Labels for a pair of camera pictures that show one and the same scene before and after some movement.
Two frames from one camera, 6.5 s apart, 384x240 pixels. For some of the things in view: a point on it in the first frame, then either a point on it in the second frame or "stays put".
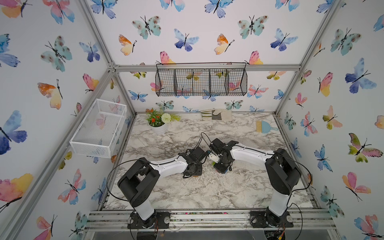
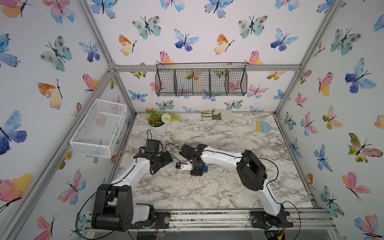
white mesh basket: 98,132 stays put
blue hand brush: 264,127 stays put
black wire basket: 201,79 stays put
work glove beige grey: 216,114 stays put
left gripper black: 199,171 to 167,159
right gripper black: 219,169 to 195,173
